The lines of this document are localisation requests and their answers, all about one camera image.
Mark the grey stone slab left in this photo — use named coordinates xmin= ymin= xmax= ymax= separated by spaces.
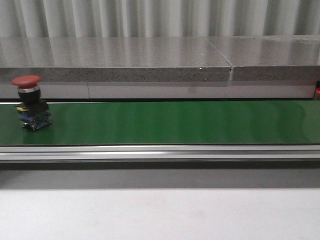
xmin=0 ymin=37 xmax=231 ymax=84

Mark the grey stone slab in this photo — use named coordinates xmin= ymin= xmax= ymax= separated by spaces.
xmin=207 ymin=35 xmax=320 ymax=85
xmin=0 ymin=37 xmax=231 ymax=84

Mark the green conveyor belt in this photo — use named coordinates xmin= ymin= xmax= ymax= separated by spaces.
xmin=0 ymin=100 xmax=320 ymax=163

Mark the grey stone slab right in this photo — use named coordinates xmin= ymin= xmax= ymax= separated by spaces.
xmin=207 ymin=35 xmax=320 ymax=85

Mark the red plastic tray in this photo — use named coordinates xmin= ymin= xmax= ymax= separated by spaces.
xmin=313 ymin=81 xmax=320 ymax=101

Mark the white pleated curtain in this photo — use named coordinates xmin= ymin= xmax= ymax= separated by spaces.
xmin=0 ymin=0 xmax=320 ymax=38

